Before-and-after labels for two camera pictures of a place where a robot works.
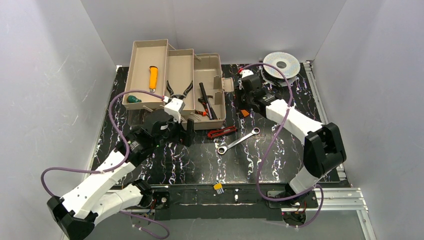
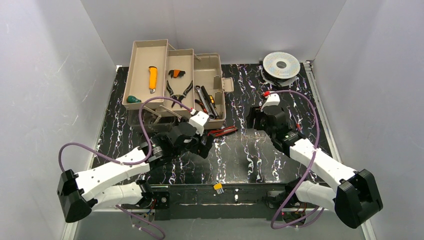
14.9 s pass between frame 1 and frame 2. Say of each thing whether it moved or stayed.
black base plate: stayed
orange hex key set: moved
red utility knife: stayed
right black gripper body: moved
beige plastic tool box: stayed
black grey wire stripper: stayed
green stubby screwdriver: stayed
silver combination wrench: moved
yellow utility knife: stayed
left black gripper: moved
